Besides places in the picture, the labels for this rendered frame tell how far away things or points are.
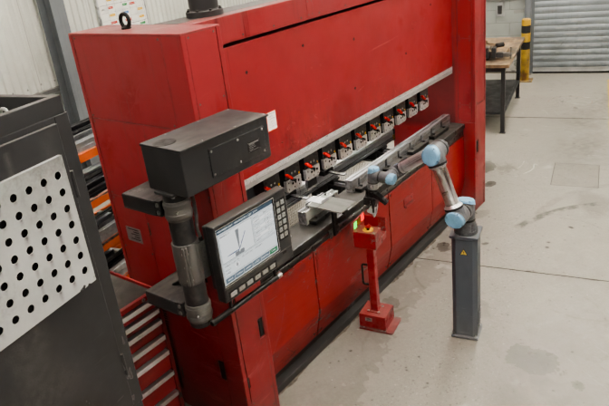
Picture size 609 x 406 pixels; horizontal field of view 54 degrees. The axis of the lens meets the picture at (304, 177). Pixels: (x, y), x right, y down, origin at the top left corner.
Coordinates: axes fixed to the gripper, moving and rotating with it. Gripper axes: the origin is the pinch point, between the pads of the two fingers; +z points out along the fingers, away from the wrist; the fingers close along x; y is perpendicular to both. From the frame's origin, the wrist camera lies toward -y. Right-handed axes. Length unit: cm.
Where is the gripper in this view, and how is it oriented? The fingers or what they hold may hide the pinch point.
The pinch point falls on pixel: (375, 215)
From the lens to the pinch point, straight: 408.1
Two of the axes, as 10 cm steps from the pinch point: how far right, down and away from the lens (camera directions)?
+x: -4.5, 3.8, -8.1
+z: 0.3, 9.1, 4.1
